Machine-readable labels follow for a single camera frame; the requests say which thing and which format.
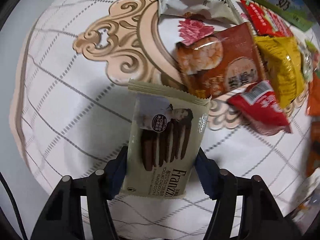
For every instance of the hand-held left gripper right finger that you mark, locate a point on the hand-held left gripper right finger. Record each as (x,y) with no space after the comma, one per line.
(205,173)

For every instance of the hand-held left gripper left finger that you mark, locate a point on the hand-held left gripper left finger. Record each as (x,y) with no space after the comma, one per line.
(117,171)

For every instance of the beige chocolate cookie packet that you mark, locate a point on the beige chocolate cookie packet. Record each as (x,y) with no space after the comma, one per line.
(162,142)

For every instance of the grey white snack packet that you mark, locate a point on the grey white snack packet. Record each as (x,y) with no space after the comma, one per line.
(190,0)

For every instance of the red snack packet with barcode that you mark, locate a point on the red snack packet with barcode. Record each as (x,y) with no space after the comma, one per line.
(262,110)

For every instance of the dark orange snack packet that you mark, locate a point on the dark orange snack packet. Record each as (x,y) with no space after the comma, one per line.
(314,150)

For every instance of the brown rice cracker packet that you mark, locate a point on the brown rice cracker packet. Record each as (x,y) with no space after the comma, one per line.
(225,62)

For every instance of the plain yellow snack packet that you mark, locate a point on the plain yellow snack packet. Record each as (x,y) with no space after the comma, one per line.
(282,70)

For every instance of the clear green candy packet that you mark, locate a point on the clear green candy packet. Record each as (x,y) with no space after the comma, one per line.
(310,60)

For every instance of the red green snack packet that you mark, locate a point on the red green snack packet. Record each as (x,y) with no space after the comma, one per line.
(265,17)

